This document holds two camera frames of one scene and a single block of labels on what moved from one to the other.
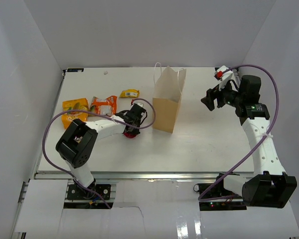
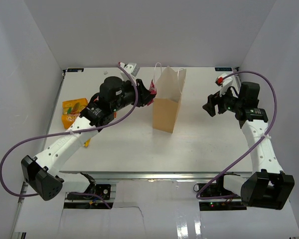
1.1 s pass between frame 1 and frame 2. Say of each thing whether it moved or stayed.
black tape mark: stayed
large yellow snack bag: stayed
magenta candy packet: moved
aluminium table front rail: stayed
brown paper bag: stayed
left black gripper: moved
